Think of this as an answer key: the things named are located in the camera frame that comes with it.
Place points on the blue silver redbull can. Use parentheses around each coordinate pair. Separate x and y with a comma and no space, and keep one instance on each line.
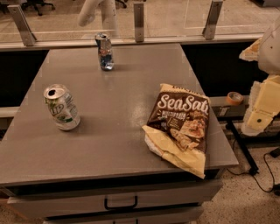
(105,54)

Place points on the black drawer handle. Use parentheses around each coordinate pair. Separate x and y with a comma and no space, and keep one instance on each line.
(121,203)

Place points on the grey top drawer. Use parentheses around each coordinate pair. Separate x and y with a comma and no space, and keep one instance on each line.
(86,202)

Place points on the grey drawer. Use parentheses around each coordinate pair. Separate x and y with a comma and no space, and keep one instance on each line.
(86,202)
(175,215)

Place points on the right metal glass bracket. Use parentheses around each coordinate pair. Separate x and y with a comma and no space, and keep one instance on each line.
(212,19)

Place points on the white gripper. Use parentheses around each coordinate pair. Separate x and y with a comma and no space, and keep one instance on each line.
(270,49)

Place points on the brown sea salt chip bag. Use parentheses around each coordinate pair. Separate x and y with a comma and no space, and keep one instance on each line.
(177,128)

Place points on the grey lower drawer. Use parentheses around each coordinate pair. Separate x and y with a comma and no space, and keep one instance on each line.
(175,215)

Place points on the black table leg stand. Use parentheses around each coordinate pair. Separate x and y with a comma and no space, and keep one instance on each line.
(253,167)

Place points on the black office chair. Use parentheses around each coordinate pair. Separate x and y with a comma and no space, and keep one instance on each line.
(35,4)

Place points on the orange tape roll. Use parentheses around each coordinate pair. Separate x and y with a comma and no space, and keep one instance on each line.
(234,98)

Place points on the left metal glass bracket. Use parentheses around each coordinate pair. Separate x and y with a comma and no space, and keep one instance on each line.
(19,19)

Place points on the middle metal glass bracket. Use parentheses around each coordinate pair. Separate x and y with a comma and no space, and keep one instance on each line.
(139,22)

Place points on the green white 7up can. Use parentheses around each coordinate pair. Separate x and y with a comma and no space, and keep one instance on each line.
(61,106)

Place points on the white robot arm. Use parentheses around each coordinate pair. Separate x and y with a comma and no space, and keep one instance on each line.
(269,52)

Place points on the metal glass bracket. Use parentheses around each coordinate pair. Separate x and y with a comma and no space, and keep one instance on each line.
(19,19)
(139,22)
(212,19)

